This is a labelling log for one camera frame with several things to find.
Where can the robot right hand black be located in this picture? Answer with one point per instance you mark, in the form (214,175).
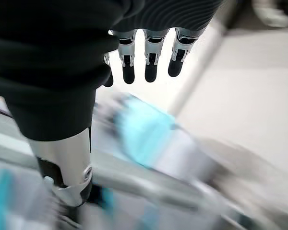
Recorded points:
(50,60)

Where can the light blue plastic bin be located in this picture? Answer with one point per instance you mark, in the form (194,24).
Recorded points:
(139,134)

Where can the white medical cart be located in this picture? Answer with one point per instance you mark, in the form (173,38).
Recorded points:
(134,182)

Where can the white object at corner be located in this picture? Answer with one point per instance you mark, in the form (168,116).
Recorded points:
(271,15)

